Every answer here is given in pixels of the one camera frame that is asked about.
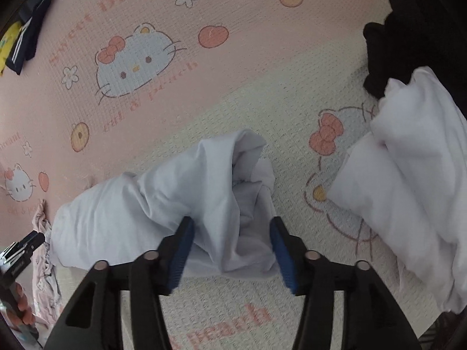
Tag pink cat printed blanket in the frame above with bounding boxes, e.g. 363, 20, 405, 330
0, 0, 467, 350

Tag white folded garment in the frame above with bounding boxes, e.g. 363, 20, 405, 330
327, 66, 467, 314

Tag navy white striped shorts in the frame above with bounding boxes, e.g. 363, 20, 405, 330
6, 0, 71, 75

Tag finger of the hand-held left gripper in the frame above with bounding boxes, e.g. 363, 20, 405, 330
0, 230, 46, 263

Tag pink printed small garment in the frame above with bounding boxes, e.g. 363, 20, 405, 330
31, 199, 62, 327

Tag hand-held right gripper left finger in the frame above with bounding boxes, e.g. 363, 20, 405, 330
44, 216, 196, 350

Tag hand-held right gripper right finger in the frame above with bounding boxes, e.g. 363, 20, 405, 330
269, 216, 424, 350

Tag white shirt with navy trim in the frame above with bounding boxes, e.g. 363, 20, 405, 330
49, 128, 278, 281

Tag person's left hand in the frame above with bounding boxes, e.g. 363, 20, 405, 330
14, 283, 37, 328

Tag black clothes pile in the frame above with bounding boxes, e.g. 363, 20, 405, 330
363, 0, 467, 99

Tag yellow plush toy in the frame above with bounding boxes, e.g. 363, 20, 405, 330
0, 21, 23, 77

